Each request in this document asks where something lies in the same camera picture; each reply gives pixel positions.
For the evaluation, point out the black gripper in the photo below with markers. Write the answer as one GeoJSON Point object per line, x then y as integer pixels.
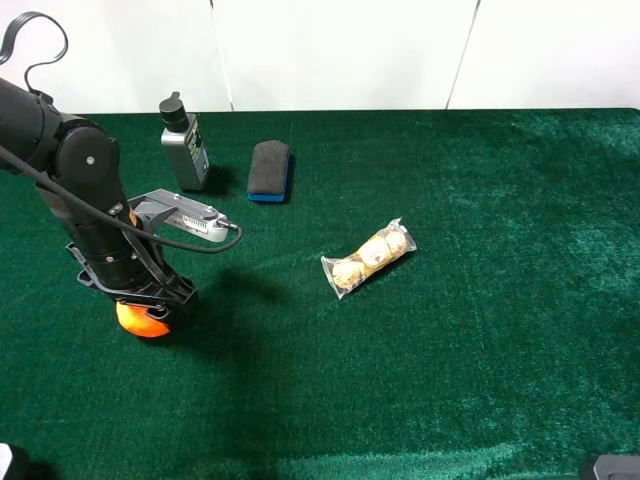
{"type": "Point", "coordinates": [129, 271]}

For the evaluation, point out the orange fruit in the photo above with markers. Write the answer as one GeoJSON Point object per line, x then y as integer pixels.
{"type": "Point", "coordinates": [135, 320]}

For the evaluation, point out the grey robot base right corner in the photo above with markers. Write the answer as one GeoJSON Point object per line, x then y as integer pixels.
{"type": "Point", "coordinates": [611, 467]}

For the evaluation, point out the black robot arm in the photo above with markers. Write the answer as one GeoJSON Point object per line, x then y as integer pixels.
{"type": "Point", "coordinates": [77, 175]}

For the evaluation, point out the grey bottle black cap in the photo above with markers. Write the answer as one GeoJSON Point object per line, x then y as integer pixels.
{"type": "Point", "coordinates": [183, 142]}

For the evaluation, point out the blue whiteboard eraser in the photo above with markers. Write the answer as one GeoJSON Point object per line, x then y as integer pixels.
{"type": "Point", "coordinates": [269, 171]}

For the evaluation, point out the clear packet of chocolate balls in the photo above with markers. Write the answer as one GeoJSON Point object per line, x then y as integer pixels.
{"type": "Point", "coordinates": [381, 249]}

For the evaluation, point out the green velvet table cloth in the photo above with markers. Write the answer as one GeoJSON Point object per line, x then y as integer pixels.
{"type": "Point", "coordinates": [505, 347]}

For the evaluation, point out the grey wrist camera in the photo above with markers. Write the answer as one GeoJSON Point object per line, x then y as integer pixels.
{"type": "Point", "coordinates": [164, 207]}

